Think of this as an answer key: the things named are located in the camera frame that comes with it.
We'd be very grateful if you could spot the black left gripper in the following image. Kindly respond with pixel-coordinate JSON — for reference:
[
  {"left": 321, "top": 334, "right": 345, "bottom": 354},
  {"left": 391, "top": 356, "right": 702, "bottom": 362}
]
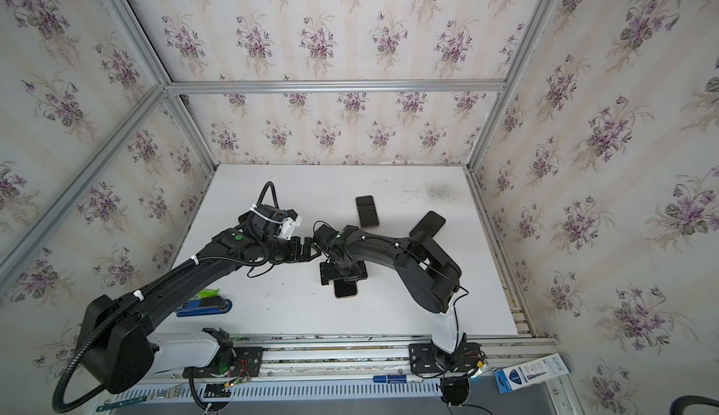
[{"left": 261, "top": 235, "right": 323, "bottom": 263}]

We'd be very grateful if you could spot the black phone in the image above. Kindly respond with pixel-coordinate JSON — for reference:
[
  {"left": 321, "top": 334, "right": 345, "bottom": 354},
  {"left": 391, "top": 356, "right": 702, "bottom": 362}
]
[
  {"left": 333, "top": 279, "right": 358, "bottom": 299},
  {"left": 409, "top": 210, "right": 447, "bottom": 238}
]

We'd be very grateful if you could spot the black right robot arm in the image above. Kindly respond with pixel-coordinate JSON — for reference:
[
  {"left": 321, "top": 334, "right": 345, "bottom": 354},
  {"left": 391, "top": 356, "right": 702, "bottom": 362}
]
[{"left": 313, "top": 224, "right": 469, "bottom": 355}]

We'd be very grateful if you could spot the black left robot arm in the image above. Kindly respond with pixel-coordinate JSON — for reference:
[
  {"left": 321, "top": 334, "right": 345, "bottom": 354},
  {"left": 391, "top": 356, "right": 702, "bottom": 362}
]
[{"left": 73, "top": 212, "right": 320, "bottom": 394}]

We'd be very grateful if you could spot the green card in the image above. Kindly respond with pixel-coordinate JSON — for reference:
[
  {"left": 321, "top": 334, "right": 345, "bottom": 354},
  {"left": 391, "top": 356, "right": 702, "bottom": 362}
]
[{"left": 197, "top": 289, "right": 219, "bottom": 299}]

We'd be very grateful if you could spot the blue stapler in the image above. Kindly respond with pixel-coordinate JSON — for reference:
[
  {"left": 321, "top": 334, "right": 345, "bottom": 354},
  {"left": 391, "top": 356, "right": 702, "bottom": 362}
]
[{"left": 175, "top": 295, "right": 232, "bottom": 318}]

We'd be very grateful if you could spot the blue marker pen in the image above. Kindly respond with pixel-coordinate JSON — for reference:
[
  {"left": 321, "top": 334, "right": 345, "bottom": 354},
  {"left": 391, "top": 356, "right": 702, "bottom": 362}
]
[{"left": 373, "top": 375, "right": 423, "bottom": 384}]

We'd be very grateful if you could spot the green ruler strip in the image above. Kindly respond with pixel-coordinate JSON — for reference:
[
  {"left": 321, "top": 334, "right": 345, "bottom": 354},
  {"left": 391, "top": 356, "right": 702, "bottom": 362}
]
[{"left": 95, "top": 388, "right": 178, "bottom": 413}]

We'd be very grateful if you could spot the blue white box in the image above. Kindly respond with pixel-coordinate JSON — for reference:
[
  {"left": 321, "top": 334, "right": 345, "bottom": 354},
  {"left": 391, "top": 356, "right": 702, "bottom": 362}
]
[{"left": 494, "top": 353, "right": 570, "bottom": 394}]

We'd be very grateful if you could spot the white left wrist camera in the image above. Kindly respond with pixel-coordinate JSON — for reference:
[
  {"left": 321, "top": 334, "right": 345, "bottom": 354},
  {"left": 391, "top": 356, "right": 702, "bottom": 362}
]
[{"left": 277, "top": 216, "right": 301, "bottom": 241}]

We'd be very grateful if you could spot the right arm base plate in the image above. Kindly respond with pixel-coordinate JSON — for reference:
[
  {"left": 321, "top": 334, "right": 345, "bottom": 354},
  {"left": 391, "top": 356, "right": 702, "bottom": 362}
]
[{"left": 408, "top": 337, "right": 486, "bottom": 377}]

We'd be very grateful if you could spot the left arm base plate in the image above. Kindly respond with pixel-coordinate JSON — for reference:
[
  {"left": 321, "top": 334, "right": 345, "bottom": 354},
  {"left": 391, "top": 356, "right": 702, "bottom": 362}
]
[{"left": 193, "top": 347, "right": 264, "bottom": 379}]

